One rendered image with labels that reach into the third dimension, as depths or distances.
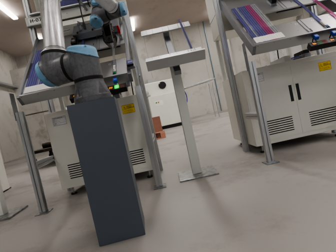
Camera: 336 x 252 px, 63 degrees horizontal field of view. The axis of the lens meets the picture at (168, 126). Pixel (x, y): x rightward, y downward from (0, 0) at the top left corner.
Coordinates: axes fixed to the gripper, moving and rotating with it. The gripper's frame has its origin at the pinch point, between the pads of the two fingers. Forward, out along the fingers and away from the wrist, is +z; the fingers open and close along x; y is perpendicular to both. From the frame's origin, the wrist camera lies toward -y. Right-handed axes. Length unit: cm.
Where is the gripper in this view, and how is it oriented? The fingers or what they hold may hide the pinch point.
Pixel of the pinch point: (113, 47)
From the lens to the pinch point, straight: 198.5
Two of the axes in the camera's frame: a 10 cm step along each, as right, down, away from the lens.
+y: -1.9, -8.2, 5.4
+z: 1.1, 5.3, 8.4
